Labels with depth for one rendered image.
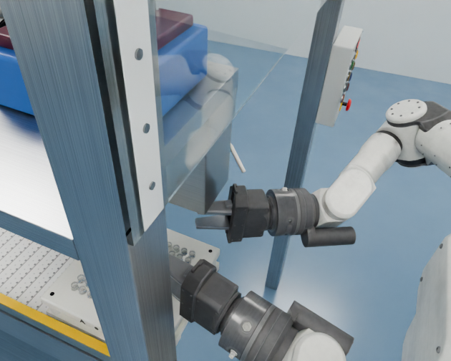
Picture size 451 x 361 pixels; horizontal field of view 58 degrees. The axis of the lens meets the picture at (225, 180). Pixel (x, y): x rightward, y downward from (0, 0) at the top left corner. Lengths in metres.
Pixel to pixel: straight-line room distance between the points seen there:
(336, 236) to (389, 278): 1.46
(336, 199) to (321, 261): 1.43
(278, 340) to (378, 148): 0.47
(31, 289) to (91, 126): 0.69
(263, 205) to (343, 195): 0.15
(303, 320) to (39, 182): 0.39
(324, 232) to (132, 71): 0.57
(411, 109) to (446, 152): 0.13
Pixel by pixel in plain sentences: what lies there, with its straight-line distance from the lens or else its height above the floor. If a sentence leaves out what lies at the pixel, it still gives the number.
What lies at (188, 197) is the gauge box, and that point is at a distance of 0.68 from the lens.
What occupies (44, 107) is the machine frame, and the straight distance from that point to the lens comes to 0.28.
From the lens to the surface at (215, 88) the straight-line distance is 0.39.
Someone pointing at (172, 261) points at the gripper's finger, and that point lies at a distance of 0.61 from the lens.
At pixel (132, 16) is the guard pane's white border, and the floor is 1.57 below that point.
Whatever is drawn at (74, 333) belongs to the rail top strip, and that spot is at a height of 0.98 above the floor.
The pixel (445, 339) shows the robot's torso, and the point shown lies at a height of 1.25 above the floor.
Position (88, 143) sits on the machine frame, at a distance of 0.28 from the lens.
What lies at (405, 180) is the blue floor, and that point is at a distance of 2.83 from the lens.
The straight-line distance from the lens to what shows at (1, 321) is 0.98.
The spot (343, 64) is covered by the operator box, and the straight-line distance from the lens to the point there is 1.24.
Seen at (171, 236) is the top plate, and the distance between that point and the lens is 0.85.
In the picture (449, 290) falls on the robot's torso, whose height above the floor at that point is 1.25.
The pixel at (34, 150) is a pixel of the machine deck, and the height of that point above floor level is 1.38.
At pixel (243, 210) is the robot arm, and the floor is 1.16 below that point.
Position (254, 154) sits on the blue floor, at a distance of 2.73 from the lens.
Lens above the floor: 1.66
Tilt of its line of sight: 41 degrees down
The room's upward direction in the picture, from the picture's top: 3 degrees clockwise
